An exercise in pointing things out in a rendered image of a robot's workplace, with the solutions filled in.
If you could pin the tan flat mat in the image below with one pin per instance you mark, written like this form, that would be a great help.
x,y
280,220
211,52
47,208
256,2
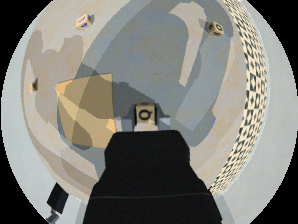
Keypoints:
x,y
86,110

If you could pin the tan block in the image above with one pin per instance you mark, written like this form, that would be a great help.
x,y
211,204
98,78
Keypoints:
x,y
145,112
33,87
83,22
215,29

